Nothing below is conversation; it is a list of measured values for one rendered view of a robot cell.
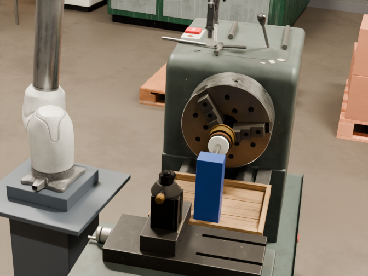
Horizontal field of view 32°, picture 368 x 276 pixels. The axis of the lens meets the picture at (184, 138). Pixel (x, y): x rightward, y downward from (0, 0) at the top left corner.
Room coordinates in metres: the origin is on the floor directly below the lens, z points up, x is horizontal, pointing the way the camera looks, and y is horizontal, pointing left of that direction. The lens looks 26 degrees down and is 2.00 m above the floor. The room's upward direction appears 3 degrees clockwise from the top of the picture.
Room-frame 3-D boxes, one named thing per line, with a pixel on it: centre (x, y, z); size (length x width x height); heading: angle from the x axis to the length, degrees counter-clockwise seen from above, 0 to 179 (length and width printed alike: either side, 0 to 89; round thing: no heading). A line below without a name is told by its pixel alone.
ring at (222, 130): (1.91, -0.12, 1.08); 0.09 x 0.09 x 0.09; 79
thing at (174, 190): (1.49, 0.04, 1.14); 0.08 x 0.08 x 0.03
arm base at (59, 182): (2.08, 0.49, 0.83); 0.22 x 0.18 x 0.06; 161
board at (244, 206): (1.82, -0.10, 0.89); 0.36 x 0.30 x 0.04; 79
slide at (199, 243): (1.47, -0.02, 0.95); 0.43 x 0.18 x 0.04; 79
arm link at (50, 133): (2.10, 0.49, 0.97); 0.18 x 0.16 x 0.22; 20
